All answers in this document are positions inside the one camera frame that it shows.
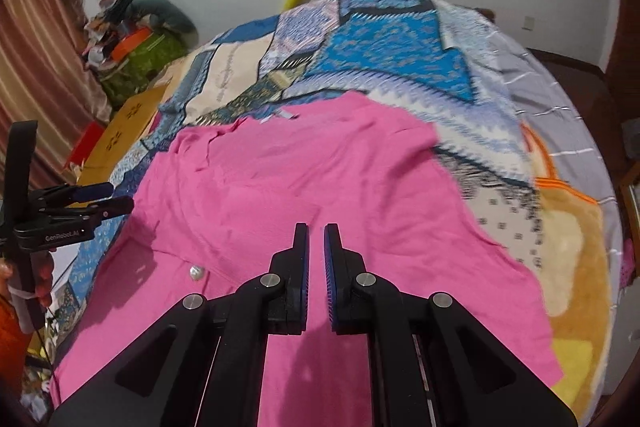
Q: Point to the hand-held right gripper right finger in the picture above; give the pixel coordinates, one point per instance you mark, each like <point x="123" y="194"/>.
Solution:
<point x="329" y="277"/>

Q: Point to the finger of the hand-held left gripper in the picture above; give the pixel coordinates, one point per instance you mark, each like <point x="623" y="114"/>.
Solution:
<point x="115" y="206"/>
<point x="92" y="191"/>

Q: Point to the blue patchwork patterned blanket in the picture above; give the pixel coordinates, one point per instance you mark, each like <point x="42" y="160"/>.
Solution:
<point x="390" y="37"/>

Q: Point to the white wall outlet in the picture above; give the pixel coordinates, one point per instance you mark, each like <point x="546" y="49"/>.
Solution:
<point x="528" y="23"/>

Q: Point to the grey striped bed sheet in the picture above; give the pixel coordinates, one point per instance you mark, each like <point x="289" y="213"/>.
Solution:
<point x="550" y="77"/>

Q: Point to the red box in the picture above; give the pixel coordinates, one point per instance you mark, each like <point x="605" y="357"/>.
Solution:
<point x="85" y="147"/>

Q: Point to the pink shirt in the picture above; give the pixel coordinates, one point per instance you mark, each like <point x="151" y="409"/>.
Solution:
<point x="300" y="167"/>

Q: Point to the person's left hand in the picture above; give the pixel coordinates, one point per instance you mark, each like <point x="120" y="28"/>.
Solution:
<point x="44" y="274"/>

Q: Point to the pile of mixed clutter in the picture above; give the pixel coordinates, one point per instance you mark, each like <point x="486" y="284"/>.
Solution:
<point x="107" y="24"/>

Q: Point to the dark green cloth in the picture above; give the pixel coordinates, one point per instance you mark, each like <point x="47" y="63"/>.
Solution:
<point x="170" y="12"/>

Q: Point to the orange box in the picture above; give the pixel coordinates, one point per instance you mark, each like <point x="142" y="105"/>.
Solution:
<point x="131" y="43"/>

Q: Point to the cardboard box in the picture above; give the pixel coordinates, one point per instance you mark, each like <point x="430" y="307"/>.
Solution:
<point x="125" y="127"/>

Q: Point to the green patterned bag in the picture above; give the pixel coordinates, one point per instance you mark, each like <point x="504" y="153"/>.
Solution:
<point x="140" y="62"/>

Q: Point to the brown striped curtain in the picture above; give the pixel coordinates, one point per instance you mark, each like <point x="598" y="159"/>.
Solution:
<point x="35" y="57"/>

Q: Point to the orange yellow plush blanket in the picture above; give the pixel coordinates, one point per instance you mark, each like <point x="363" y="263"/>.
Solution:
<point x="575" y="257"/>

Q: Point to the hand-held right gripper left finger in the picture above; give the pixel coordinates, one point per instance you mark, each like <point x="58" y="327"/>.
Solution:
<point x="302" y="277"/>

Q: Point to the wooden furniture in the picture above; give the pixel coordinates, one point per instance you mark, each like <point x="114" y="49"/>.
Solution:
<point x="631" y="197"/>

